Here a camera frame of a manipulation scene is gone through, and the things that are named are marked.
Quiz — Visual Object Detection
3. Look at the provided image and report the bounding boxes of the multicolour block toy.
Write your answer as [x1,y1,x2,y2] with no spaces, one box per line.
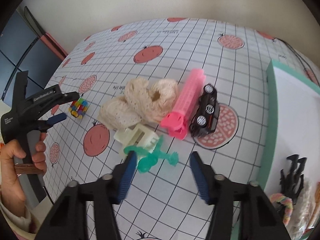
[68,98,88,119]

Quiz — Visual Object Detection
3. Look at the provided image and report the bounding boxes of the black toy dinosaur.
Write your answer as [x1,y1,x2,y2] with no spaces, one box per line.
[280,154,307,205]

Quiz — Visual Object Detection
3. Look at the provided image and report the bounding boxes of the bag of cotton swabs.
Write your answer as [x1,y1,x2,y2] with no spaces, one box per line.
[286,178,315,232]

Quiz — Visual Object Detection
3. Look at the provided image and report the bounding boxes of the cream plastic hair claw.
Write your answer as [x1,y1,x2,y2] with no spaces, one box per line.
[114,124,159,158]

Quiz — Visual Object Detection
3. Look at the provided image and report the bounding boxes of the cream lace scrunchie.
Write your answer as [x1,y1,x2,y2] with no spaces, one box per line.
[97,77,179,130]

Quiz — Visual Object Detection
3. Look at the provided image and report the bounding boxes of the black toy car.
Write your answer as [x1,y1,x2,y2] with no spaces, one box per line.
[189,83,220,138]

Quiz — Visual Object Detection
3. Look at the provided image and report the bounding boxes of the teal plastic toy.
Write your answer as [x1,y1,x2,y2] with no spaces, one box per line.
[124,135,179,173]

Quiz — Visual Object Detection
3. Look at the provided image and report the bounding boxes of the pink hair roller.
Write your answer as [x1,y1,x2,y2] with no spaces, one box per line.
[160,69,206,140]

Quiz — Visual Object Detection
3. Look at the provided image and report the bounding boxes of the biscuit snack packet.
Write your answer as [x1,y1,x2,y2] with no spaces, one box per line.
[303,182,319,237]

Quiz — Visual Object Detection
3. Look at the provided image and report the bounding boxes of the person's left hand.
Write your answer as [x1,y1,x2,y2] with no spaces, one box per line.
[1,133,47,217]

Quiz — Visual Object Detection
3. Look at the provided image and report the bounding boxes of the teal shallow box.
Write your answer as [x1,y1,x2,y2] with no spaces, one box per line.
[253,60,319,196]

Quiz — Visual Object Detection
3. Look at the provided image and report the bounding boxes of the pomegranate grid tablecloth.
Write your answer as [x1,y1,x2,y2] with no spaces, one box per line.
[44,18,319,239]

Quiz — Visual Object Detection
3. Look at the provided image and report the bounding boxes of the black cable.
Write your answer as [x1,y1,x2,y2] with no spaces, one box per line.
[273,37,320,71]

